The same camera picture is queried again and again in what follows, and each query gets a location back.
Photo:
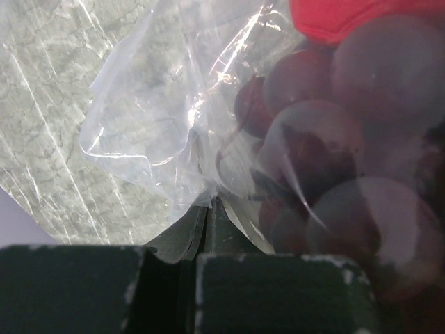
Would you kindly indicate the purple fake grapes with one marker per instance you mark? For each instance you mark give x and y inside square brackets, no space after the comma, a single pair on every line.
[351,158]

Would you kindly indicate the red fake pepper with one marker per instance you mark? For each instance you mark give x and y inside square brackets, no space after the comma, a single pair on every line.
[329,22]

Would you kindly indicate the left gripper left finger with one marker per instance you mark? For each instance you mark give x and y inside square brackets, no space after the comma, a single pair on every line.
[182,240]

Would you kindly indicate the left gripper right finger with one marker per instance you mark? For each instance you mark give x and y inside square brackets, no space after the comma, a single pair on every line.
[224,238]

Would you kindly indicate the clear zip top bag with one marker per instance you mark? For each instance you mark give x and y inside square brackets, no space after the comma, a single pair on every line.
[162,107]

